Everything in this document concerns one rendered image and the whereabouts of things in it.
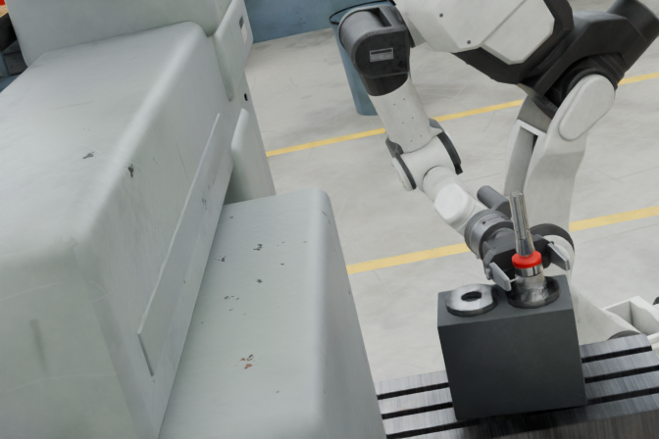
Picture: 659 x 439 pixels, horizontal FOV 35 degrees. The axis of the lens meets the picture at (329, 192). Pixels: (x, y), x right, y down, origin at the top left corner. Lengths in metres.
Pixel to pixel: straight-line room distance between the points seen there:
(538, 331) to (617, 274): 2.50
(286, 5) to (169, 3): 7.91
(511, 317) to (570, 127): 0.54
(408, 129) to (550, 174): 0.31
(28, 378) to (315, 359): 0.25
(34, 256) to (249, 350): 0.26
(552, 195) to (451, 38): 0.43
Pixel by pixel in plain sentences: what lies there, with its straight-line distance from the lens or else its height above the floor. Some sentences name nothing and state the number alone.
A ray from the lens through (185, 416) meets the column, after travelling 0.85.
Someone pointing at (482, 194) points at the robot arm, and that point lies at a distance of 1.92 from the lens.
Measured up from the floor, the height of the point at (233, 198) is 1.53.
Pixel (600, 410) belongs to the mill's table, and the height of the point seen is 0.97.
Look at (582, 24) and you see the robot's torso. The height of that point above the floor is 1.45.
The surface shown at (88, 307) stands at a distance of 0.74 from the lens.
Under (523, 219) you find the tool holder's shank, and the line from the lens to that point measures 1.67.
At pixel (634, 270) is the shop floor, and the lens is 4.21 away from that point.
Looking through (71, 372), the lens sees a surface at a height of 1.65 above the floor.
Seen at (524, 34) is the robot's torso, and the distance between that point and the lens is 2.01.
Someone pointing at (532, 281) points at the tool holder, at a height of 1.19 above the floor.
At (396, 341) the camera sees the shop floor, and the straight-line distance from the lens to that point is 3.98.
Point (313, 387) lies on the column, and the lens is 0.85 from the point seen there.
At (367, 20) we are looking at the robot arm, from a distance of 2.04.
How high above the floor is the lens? 2.00
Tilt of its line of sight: 21 degrees down
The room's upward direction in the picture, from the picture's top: 13 degrees counter-clockwise
